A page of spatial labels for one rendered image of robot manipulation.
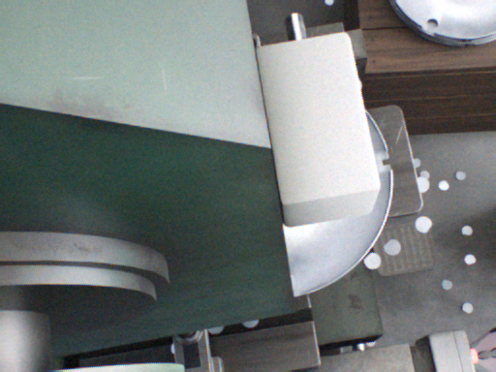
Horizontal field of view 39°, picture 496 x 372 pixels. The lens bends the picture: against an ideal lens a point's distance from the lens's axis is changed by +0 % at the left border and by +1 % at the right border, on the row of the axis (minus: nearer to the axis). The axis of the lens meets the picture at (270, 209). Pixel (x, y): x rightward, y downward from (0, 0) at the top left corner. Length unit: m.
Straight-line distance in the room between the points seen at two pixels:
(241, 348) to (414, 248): 0.66
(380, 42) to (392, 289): 0.56
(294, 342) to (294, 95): 0.63
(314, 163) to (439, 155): 1.45
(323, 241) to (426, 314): 0.82
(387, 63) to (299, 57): 1.11
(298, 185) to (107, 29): 0.13
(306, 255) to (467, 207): 0.90
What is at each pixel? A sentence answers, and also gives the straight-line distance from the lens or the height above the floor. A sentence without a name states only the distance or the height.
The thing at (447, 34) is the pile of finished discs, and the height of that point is 0.38.
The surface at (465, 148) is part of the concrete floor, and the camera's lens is 1.73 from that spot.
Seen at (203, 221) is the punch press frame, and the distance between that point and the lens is 0.24.
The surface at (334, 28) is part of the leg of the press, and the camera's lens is 1.09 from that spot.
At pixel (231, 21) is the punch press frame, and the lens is 0.19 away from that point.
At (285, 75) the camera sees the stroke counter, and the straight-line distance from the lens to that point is 0.29.
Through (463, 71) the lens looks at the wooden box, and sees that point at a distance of 1.43.
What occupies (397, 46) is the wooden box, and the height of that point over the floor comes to 0.35.
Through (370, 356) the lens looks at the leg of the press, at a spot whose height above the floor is 0.64.
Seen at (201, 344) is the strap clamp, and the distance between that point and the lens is 0.85.
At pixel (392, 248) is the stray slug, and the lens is 0.98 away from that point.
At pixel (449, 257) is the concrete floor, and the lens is 1.66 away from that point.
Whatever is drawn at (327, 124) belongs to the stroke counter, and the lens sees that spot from 0.28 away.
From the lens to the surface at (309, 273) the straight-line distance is 0.83.
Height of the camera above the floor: 1.60
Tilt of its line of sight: 75 degrees down
